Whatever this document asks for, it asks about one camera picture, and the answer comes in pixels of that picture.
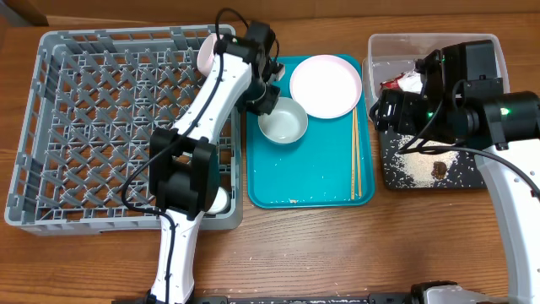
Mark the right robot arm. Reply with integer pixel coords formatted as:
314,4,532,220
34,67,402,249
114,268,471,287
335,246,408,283
370,40,539,303

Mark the brown food scrap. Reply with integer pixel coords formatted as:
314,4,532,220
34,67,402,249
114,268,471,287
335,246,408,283
431,161,448,180

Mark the grey plastic dish rack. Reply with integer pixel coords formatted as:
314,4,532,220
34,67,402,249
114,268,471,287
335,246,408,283
3,24,244,236

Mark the grey bowl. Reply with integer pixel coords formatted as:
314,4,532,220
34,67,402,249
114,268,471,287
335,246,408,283
257,97,309,144

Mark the left wooden chopstick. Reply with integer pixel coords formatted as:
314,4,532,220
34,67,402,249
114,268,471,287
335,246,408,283
351,114,356,201

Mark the clear plastic bin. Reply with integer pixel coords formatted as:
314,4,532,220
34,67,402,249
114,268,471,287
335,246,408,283
362,33,510,110

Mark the right wooden chopstick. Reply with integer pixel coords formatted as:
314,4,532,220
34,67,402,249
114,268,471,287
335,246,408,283
353,107,363,198

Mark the white cup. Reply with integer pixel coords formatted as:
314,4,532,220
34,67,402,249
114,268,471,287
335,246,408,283
207,187,230,214

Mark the teal serving tray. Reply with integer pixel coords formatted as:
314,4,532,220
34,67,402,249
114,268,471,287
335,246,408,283
246,54,376,210

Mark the rice pile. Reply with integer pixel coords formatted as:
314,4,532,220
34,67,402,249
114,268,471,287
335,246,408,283
386,134,486,189

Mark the large white plate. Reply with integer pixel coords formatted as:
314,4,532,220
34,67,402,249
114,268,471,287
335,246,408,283
289,55,362,119

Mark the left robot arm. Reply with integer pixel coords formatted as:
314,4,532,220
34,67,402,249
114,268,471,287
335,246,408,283
146,21,284,303

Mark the red wrapper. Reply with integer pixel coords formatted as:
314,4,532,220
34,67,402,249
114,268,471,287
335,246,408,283
380,71,419,90

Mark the white napkin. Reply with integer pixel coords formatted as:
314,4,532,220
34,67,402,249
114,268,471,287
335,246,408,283
397,73,424,94

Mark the wooden chopstick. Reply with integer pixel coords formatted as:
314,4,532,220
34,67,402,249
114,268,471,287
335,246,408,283
351,114,356,201
353,107,363,198

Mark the black tray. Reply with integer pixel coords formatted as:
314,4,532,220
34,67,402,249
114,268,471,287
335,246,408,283
378,122,490,191

